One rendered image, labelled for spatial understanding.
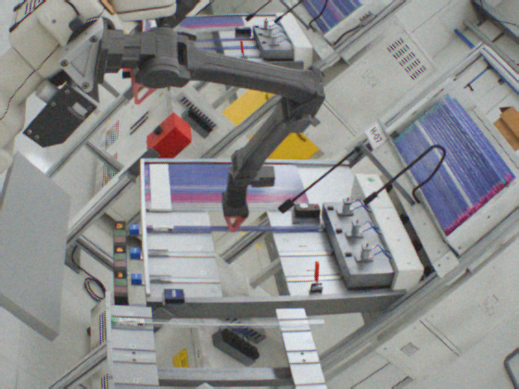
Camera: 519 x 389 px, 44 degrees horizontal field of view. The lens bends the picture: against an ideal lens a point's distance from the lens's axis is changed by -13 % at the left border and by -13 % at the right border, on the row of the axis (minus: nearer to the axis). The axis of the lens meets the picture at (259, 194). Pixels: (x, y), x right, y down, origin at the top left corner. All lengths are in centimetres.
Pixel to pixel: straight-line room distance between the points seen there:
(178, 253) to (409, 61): 167
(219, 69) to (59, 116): 37
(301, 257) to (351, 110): 137
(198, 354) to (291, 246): 42
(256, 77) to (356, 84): 182
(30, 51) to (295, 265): 100
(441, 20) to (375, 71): 207
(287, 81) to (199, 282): 66
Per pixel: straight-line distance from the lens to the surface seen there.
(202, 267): 194
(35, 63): 148
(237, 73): 140
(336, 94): 322
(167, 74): 132
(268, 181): 197
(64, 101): 148
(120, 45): 129
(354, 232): 202
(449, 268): 190
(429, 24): 519
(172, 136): 268
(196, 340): 213
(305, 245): 206
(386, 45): 318
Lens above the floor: 159
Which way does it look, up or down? 16 degrees down
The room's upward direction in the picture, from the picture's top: 51 degrees clockwise
